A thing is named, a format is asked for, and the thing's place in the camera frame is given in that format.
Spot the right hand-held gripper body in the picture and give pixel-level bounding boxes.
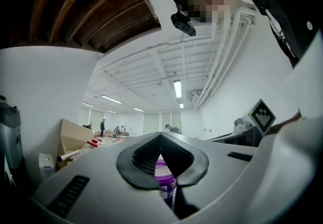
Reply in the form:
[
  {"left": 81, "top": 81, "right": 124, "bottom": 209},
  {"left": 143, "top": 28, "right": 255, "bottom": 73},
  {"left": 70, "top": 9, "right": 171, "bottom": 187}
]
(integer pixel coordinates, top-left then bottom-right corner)
[{"left": 224, "top": 98, "right": 277, "bottom": 147}]

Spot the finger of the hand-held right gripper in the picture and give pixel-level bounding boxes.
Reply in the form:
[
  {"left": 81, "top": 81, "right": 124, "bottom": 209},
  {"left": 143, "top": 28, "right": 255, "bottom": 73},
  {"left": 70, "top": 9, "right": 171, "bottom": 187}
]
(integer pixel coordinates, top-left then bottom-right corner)
[{"left": 207, "top": 131, "right": 238, "bottom": 143}]

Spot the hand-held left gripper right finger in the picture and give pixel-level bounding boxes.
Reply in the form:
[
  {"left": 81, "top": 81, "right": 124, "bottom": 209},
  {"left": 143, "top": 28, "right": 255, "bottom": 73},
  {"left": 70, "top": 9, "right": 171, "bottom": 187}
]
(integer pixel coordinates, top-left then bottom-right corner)
[{"left": 160, "top": 131, "right": 258, "bottom": 221}]

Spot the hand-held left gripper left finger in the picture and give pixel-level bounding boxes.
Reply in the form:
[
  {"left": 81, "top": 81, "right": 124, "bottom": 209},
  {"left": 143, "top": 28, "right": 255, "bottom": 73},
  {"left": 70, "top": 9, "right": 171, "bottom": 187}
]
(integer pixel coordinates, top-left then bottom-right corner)
[{"left": 25, "top": 131, "right": 179, "bottom": 224}]

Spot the person's right forearm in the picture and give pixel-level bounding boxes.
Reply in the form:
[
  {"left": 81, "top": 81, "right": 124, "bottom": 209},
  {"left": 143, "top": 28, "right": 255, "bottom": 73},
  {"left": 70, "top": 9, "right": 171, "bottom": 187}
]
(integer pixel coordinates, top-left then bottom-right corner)
[{"left": 271, "top": 108, "right": 303, "bottom": 134}]

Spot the clear jug red cap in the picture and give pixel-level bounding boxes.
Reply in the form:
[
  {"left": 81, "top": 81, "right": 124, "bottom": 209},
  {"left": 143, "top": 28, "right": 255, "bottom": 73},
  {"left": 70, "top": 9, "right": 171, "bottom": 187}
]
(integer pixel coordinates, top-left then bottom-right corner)
[{"left": 80, "top": 137, "right": 103, "bottom": 154}]

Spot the metal pipe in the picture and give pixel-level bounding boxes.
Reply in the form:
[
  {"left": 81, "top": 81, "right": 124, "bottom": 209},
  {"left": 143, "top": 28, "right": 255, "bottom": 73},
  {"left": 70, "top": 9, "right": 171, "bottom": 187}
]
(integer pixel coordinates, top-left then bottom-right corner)
[{"left": 57, "top": 149, "right": 81, "bottom": 163}]

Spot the white ceiling air unit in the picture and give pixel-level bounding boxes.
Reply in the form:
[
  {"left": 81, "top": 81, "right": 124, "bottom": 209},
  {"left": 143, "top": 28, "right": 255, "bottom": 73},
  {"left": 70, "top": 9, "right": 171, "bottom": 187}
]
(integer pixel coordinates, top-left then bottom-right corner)
[{"left": 188, "top": 91, "right": 201, "bottom": 104}]

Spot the purple plastic bucket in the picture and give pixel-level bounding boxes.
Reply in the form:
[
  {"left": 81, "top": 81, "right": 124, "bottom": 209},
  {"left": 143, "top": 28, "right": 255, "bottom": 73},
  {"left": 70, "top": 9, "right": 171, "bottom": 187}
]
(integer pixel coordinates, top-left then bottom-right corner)
[{"left": 154, "top": 158, "right": 177, "bottom": 208}]

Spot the large open cardboard box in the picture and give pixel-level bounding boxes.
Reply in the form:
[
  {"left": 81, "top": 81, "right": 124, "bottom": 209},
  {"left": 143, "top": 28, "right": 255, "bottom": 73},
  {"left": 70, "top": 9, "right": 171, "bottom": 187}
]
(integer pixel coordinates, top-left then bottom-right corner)
[{"left": 57, "top": 119, "right": 94, "bottom": 165}]

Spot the small pale dispenser box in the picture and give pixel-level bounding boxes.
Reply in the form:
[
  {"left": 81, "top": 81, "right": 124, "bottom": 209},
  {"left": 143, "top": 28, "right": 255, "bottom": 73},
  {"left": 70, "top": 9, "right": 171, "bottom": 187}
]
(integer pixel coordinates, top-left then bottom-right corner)
[{"left": 38, "top": 152, "right": 56, "bottom": 181}]

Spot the bundle of white ceiling pipes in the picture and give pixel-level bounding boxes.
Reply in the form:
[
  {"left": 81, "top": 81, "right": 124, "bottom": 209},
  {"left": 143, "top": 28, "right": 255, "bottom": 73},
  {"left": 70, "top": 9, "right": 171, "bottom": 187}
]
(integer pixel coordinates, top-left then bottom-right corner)
[{"left": 193, "top": 3, "right": 256, "bottom": 111}]

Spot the person's black shirt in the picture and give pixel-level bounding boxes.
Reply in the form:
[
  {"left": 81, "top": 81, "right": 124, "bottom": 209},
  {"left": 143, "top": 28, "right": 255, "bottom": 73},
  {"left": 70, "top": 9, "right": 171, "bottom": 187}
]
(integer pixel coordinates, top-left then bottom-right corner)
[{"left": 248, "top": 0, "right": 321, "bottom": 69}]

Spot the rounded metal tank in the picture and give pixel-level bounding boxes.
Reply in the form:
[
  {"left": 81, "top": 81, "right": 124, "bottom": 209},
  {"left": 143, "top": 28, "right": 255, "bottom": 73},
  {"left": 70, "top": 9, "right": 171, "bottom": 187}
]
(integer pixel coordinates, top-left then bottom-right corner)
[{"left": 0, "top": 95, "right": 26, "bottom": 188}]

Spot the dark wooden slatted overhang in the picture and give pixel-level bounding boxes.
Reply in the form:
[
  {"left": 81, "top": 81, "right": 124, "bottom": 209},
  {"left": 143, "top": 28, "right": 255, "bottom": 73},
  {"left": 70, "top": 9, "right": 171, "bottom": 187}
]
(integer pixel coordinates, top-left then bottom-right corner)
[{"left": 7, "top": 0, "right": 162, "bottom": 53}]

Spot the black head-mounted camera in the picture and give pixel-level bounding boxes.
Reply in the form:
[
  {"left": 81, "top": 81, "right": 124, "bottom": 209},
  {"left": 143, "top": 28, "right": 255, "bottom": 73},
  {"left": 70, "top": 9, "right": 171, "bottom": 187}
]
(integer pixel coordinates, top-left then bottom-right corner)
[{"left": 171, "top": 11, "right": 197, "bottom": 37}]

